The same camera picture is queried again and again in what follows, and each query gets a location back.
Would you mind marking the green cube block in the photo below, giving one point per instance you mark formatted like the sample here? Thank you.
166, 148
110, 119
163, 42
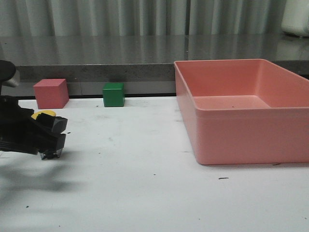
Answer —
113, 95

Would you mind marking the pink plastic bin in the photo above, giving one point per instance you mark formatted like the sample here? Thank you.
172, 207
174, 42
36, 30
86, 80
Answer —
243, 111

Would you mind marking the pink cube block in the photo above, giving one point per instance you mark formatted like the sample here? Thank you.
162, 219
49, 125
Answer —
51, 93

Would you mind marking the yellow mushroom push button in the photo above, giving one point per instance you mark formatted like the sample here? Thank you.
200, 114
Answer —
49, 137

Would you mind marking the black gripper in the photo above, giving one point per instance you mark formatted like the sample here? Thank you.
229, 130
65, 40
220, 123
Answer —
16, 134

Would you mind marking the white appliance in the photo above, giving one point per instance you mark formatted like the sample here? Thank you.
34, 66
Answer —
295, 19

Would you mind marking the dark grey counter shelf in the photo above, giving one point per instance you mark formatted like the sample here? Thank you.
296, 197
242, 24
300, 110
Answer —
145, 64

